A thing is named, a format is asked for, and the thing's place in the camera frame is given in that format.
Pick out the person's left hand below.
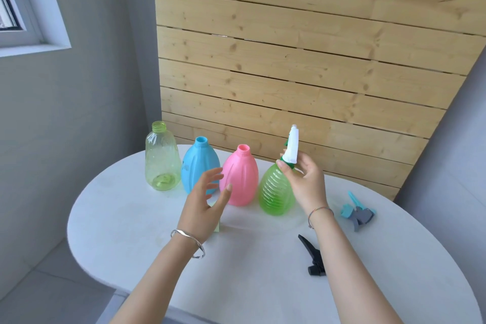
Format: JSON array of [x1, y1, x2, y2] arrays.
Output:
[[177, 167, 232, 245]]

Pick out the person's right hand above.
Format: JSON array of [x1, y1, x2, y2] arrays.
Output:
[[276, 151, 330, 218]]

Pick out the white and green spray head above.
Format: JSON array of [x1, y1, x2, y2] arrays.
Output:
[[280, 124, 301, 170]]

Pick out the person's left forearm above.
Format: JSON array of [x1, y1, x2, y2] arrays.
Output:
[[110, 234, 204, 324]]

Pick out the person's right forearm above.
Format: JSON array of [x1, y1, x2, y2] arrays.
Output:
[[308, 209, 404, 324]]

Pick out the blue plastic bottle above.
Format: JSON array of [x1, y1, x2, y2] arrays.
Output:
[[181, 136, 222, 195]]

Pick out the pink plastic bottle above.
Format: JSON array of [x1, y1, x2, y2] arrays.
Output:
[[219, 144, 260, 207]]

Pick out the green ribbed plastic bottle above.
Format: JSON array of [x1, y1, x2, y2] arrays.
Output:
[[258, 162, 297, 217]]

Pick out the pale green spray head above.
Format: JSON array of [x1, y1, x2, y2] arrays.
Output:
[[208, 200, 222, 233]]

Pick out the silver bangle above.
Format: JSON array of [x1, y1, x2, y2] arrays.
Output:
[[170, 229, 206, 259]]

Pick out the clear yellow-green plastic bottle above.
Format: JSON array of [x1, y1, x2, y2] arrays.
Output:
[[145, 120, 182, 192]]

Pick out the blue and grey spray head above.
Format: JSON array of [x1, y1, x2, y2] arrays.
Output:
[[340, 190, 377, 233]]

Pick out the black spray head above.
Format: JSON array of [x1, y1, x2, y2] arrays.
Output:
[[298, 234, 327, 277]]

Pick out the wooden slat panel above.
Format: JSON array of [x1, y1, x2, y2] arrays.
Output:
[[152, 0, 486, 201]]

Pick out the colourful thin bracelet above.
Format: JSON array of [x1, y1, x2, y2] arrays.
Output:
[[308, 206, 335, 230]]

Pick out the white window frame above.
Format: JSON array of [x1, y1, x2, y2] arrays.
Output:
[[0, 0, 72, 59]]

